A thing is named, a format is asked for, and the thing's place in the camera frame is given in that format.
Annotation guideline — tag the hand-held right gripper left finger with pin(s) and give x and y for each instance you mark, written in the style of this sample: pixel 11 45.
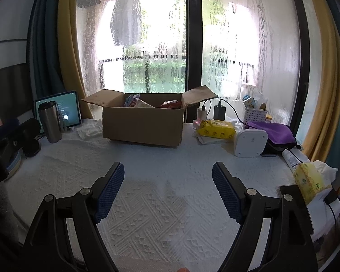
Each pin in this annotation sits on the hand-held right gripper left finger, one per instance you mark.
pixel 110 192

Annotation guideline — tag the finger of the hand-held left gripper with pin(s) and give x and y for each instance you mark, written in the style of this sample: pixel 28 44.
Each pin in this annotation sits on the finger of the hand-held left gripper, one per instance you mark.
pixel 25 127

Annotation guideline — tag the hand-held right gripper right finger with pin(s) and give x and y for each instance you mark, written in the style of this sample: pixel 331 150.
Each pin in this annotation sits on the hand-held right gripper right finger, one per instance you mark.
pixel 226 192

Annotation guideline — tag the brown cardboard box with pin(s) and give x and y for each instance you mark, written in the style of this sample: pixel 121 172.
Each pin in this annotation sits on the brown cardboard box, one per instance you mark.
pixel 141 124

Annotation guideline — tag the steel travel mug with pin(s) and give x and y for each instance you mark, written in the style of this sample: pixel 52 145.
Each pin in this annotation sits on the steel travel mug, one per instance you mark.
pixel 52 124

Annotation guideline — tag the tablet with dark screen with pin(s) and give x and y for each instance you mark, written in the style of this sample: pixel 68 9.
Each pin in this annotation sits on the tablet with dark screen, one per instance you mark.
pixel 70 107

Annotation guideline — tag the white textured table cover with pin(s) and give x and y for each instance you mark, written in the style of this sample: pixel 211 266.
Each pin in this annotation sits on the white textured table cover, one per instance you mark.
pixel 158 170

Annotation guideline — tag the white square device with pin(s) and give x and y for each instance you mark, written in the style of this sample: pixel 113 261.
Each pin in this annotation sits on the white square device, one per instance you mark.
pixel 249 143

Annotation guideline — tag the crumpled white tissue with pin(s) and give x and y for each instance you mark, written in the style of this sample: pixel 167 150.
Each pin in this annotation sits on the crumpled white tissue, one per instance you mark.
pixel 89 129

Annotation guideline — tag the yellow snack packet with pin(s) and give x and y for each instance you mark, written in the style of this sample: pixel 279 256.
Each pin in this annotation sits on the yellow snack packet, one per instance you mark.
pixel 215 129

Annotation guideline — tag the black pouch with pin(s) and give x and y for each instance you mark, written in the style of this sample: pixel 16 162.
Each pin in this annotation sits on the black pouch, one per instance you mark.
pixel 280 147

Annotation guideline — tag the white tube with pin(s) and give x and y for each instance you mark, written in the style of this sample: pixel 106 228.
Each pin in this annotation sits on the white tube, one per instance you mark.
pixel 290 160

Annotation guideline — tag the purple cloth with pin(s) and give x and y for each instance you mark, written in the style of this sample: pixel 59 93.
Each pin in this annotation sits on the purple cloth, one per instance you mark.
pixel 272 131

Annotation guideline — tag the black charger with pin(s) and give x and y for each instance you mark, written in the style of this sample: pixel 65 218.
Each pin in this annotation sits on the black charger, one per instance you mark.
pixel 219 112

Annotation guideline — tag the white perforated basket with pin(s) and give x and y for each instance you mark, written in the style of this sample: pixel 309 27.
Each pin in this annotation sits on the white perforated basket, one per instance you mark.
pixel 255 116

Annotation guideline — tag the dark teal curtain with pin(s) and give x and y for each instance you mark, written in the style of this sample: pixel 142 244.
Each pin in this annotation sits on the dark teal curtain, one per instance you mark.
pixel 338 28
pixel 45 48

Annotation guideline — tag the white charger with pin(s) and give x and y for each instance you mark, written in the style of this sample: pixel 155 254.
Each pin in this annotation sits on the white charger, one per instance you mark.
pixel 201 114

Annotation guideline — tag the yellow tissue pack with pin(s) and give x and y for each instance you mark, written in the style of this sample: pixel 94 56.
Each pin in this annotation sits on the yellow tissue pack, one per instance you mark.
pixel 308 181

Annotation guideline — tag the yellow curtain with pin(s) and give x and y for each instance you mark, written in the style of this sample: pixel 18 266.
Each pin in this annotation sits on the yellow curtain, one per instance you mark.
pixel 325 76
pixel 69 48

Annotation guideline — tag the white blue snack packet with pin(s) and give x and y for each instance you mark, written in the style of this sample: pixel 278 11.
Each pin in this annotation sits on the white blue snack packet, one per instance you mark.
pixel 137 103

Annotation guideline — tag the blue white round container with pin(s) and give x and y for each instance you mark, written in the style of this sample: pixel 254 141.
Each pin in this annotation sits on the blue white round container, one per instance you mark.
pixel 249 101

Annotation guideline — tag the red snack packet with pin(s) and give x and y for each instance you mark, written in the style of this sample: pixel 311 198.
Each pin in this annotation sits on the red snack packet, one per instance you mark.
pixel 171 104

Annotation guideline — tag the grey hanging garment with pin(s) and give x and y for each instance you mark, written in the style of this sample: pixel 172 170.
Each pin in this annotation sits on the grey hanging garment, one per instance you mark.
pixel 126 19

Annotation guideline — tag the dark window frame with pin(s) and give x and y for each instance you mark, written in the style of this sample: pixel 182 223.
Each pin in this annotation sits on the dark window frame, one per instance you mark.
pixel 193 34

